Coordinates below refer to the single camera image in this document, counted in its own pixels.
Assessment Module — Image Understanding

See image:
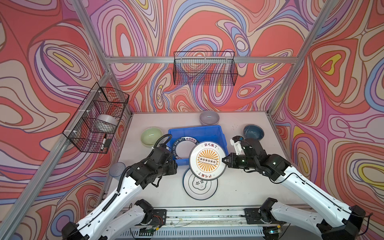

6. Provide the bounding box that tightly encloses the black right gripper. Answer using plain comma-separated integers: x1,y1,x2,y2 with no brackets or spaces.
221,151,257,168

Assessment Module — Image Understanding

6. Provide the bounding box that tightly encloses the orange sunburst plate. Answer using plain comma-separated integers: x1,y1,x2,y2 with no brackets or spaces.
189,141,226,181

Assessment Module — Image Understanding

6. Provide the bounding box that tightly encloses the blue plastic bin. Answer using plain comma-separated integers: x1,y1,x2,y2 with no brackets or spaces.
167,125,229,166

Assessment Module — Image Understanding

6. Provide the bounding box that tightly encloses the white clover outline plate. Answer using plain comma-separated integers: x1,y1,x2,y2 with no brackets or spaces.
183,169,219,201

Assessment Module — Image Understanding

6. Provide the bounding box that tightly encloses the green rimmed lettered plate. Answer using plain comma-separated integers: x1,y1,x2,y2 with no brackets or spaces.
172,136,199,160

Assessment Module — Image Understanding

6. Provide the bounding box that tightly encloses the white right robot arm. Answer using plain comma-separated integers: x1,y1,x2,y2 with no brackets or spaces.
222,136,366,240

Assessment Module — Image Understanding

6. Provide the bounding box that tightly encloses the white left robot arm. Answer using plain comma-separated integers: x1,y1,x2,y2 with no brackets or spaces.
62,144,178,240

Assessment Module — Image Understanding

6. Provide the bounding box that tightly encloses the dark blue bowl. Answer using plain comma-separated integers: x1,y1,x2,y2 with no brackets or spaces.
243,125,265,141

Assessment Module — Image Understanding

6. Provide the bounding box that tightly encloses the green bowl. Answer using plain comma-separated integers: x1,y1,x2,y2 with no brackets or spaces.
141,127,163,148

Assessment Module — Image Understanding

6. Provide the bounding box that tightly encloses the clear blue plastic cup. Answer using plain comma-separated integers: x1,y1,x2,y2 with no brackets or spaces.
109,162,126,180

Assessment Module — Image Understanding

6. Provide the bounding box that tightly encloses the grey purple bowl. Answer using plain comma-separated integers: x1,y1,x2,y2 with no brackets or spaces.
199,111,220,126

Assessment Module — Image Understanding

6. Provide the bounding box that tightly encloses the black marker pen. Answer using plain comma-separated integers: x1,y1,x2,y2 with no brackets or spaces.
101,134,107,151

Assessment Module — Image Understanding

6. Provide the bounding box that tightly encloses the white tape roll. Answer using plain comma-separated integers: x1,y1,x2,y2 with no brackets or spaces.
94,114,118,133

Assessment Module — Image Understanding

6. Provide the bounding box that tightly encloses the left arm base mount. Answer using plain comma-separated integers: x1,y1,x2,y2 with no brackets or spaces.
138,209,167,227

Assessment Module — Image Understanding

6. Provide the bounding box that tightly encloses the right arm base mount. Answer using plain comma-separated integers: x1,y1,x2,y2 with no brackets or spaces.
241,208,286,225

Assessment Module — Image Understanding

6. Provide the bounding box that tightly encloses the black wire basket left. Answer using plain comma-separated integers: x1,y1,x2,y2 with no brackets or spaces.
63,83,130,154

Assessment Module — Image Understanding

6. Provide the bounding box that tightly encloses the black wire basket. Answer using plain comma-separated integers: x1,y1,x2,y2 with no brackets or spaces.
63,83,130,154
173,50,238,86

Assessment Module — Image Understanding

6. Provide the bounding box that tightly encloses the black wire basket back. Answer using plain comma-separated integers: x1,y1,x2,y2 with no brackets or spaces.
173,50,238,86

